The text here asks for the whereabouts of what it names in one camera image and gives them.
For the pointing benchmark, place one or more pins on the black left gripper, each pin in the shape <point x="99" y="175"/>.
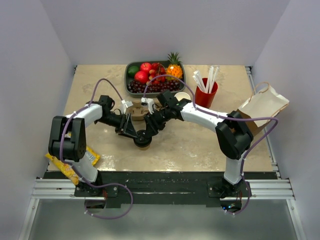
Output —
<point x="127" y="130"/>

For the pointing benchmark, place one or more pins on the red apple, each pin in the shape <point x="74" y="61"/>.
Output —
<point x="146" y="67"/>
<point x="141" y="76"/>

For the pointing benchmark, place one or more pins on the brown paper cup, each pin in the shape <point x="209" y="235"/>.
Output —
<point x="182" y="95"/>
<point x="143" y="146"/>

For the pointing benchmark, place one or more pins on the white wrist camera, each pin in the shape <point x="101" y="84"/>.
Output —
<point x="148" y="103"/>
<point x="125" y="105"/>

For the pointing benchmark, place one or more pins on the yellow chips bag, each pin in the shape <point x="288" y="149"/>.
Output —
<point x="67" y="170"/>

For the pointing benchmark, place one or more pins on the dark grape bunch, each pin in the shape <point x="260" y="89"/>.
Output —
<point x="173" y="86"/>
<point x="137" y="87"/>

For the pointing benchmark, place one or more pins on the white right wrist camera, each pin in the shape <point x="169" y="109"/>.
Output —
<point x="148" y="103"/>

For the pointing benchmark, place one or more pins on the red apple back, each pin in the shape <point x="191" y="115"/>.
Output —
<point x="146" y="67"/>

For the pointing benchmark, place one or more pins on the brown white paper bag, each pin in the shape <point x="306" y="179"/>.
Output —
<point x="263" y="102"/>

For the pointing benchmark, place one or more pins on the dark grape bunch left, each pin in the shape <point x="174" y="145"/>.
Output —
<point x="137" y="87"/>

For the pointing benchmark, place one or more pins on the black cup lid top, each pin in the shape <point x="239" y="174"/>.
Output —
<point x="142" y="137"/>

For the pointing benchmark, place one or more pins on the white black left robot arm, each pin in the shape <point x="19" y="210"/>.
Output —
<point x="68" y="143"/>

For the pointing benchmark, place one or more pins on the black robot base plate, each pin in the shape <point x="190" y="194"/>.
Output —
<point x="164" y="188"/>

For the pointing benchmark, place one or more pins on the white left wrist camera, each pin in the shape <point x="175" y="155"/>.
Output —
<point x="125" y="105"/>

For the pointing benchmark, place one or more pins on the dark grey fruit tray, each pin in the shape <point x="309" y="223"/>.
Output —
<point x="165" y="63"/>

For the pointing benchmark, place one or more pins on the orange pineapple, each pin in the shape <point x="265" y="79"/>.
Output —
<point x="174" y="68"/>

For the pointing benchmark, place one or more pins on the strawberry bunch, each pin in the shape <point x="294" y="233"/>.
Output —
<point x="157" y="70"/>

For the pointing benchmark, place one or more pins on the red ribbed straw cup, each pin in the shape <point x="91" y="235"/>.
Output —
<point x="204" y="99"/>

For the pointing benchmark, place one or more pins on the red apple front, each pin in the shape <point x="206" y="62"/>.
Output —
<point x="141" y="76"/>

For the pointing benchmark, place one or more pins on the green lime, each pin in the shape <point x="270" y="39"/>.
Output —
<point x="132" y="70"/>

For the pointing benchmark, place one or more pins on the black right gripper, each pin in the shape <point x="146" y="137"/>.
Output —
<point x="152" y="126"/>

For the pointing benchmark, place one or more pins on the brown pulp cup carrier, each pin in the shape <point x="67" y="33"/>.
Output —
<point x="137" y="111"/>

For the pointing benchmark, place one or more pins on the dark grape bunch right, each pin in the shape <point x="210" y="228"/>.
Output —
<point x="173" y="86"/>

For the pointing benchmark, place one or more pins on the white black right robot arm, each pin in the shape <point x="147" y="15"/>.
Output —
<point x="233" y="135"/>

